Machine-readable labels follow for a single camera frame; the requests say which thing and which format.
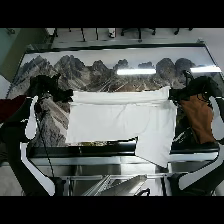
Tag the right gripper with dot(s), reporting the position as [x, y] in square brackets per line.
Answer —
[177, 94]

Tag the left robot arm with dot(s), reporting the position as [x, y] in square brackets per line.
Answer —
[15, 133]

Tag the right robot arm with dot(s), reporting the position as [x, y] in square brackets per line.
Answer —
[203, 180]

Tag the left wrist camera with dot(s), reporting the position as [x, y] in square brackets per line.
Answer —
[54, 81]

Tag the white T-shirt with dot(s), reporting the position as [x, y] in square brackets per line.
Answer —
[123, 121]

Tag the orange-brown garment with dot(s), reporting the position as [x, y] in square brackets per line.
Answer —
[199, 116]

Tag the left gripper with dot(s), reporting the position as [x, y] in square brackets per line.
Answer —
[62, 94]

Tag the dark red garment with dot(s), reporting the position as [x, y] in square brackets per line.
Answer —
[10, 107]

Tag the silver frame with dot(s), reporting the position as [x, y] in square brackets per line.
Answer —
[110, 181]

